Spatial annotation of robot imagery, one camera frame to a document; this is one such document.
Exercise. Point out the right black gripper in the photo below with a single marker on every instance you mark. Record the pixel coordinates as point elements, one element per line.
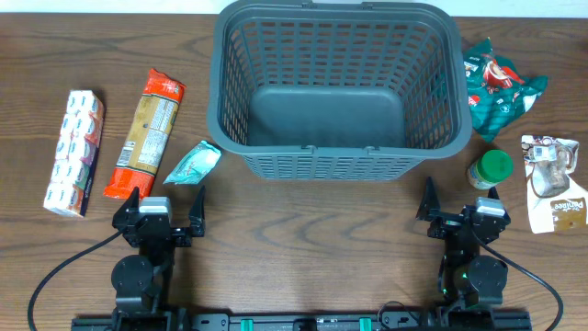
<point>457,225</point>

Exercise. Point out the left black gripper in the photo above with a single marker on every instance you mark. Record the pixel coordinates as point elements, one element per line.
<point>184,237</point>

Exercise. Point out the green lid jar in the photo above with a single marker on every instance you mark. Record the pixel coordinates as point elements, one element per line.
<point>491,169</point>

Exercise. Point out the orange pasta package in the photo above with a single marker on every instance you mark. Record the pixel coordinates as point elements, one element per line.
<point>143,150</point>

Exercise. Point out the mint green wipes packet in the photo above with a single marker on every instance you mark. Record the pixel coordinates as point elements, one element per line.
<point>195,165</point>

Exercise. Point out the dried mushroom bag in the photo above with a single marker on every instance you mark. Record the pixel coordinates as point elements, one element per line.
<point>555,202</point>

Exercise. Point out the green coffee bag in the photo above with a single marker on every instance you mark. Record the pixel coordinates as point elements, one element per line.
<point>498,94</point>

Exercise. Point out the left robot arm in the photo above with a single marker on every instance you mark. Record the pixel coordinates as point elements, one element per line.
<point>142,281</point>

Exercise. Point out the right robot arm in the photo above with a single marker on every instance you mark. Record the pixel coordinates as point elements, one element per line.
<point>470,282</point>

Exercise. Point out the tissue pack multipack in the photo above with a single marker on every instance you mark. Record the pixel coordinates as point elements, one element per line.
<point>74,167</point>

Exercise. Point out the grey plastic basket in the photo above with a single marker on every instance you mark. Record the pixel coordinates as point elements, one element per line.
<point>304,90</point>

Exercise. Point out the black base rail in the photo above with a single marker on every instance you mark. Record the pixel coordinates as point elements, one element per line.
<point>388,320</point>

